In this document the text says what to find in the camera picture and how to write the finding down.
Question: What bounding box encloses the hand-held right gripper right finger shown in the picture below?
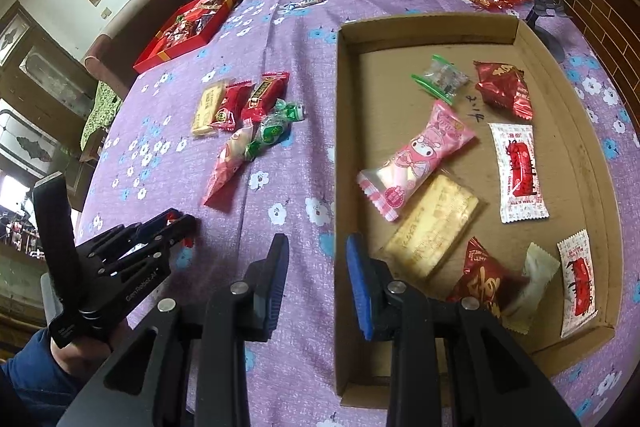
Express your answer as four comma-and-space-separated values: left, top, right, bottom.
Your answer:
346, 234, 581, 427

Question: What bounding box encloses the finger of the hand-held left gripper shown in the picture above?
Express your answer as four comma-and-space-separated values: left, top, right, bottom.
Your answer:
150, 214, 197, 258
127, 208, 183, 240

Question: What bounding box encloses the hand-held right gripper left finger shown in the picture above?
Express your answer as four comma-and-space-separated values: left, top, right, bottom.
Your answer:
56, 234, 290, 427

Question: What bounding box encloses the small plain red packet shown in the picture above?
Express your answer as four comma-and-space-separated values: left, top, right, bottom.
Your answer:
165, 213, 196, 251

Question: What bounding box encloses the pink cartoon snack packet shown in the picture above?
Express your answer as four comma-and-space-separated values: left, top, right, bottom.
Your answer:
356, 100, 477, 223
202, 124, 256, 211

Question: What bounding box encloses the yellow biscuit packet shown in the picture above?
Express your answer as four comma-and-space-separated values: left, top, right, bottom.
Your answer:
191, 79, 231, 139
381, 174, 481, 281

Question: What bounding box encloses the dark red gold snack packet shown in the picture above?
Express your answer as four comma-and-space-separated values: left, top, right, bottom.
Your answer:
446, 236, 529, 319
473, 60, 534, 121

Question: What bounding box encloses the large green candy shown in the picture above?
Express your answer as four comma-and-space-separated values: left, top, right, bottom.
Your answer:
244, 107, 297, 161

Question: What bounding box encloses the red cartoon snack packet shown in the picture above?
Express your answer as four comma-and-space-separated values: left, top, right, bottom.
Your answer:
212, 80, 254, 132

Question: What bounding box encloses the shallow cardboard box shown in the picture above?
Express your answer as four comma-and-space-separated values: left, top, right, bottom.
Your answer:
334, 14, 626, 408

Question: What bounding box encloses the long red dark-label packet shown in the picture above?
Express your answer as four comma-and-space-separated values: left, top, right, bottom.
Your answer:
242, 70, 291, 124

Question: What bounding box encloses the small green candy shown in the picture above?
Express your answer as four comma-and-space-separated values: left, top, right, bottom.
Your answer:
275, 99, 306, 123

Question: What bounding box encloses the plain white snack packet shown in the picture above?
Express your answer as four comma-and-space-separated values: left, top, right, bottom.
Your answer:
501, 242, 562, 336

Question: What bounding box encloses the white red-print sachet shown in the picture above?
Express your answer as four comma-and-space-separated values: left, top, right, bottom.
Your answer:
487, 122, 550, 225
556, 229, 599, 339

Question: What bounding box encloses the clear green-edged candy packet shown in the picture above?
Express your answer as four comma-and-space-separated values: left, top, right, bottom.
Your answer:
411, 54, 471, 104

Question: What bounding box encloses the person's left hand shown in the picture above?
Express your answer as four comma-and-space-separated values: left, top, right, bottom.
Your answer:
51, 326, 119, 375

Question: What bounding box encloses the green patterned cushion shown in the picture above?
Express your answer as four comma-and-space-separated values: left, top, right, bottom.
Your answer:
80, 79, 124, 148

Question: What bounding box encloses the red candy box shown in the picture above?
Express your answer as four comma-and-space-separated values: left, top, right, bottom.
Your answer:
132, 0, 251, 74

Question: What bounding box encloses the wooden glass-door cabinet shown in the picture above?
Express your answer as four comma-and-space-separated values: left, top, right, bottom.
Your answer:
0, 1, 102, 219

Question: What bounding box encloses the brown padded chair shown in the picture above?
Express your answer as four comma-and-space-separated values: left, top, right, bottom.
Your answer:
84, 0, 192, 86

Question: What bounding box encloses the pile of assorted candies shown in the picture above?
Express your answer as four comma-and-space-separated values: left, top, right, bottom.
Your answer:
160, 0, 237, 44

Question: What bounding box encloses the wooden brick-pattern counter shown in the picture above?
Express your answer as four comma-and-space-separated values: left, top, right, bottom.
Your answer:
500, 0, 640, 120

